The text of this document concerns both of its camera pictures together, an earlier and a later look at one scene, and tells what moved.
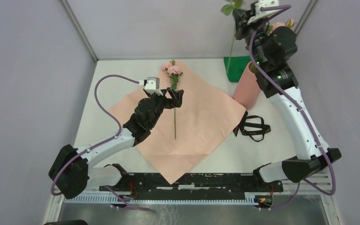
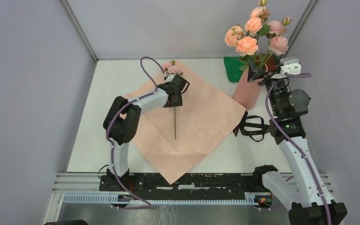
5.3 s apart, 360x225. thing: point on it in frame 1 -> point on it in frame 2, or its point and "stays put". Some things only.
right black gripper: [241, 16] -> [255, 72]
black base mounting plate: [196, 183] stays put
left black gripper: [175, 101] -> [178, 102]
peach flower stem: [229, 9] -> [246, 46]
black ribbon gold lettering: [252, 125] stays put
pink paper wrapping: [184, 134] stays put
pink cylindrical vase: [247, 92] stays put
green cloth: [235, 66] stays put
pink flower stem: [174, 72] stays put
